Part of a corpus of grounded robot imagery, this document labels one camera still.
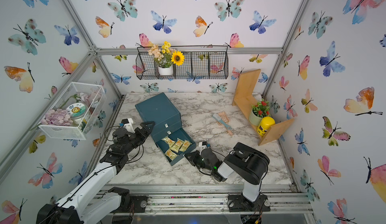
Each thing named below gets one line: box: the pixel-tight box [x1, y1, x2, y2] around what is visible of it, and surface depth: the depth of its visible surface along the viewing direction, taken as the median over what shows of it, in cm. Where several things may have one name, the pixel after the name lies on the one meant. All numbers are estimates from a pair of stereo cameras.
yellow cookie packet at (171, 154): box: [164, 149, 178, 161], surface depth 90 cm
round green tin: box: [65, 102, 88, 120], surface depth 67 cm
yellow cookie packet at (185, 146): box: [178, 139, 192, 152], surface depth 93 cm
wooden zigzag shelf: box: [231, 68, 295, 146], surface depth 102 cm
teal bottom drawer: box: [155, 127, 197, 167], surface depth 93 cm
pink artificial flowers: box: [40, 108, 74, 127], surface depth 61 cm
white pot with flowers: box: [147, 41, 185, 76], surface depth 86 cm
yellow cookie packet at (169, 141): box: [161, 136, 176, 148], surface depth 95 cm
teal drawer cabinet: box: [134, 92, 182, 143], surface depth 86 cm
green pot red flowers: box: [248, 99, 271, 127], surface depth 88 cm
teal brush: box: [212, 113, 233, 131], surface depth 106 cm
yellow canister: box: [256, 116, 276, 137], surface depth 86 cm
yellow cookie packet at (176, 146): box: [169, 137, 185, 153], surface depth 94 cm
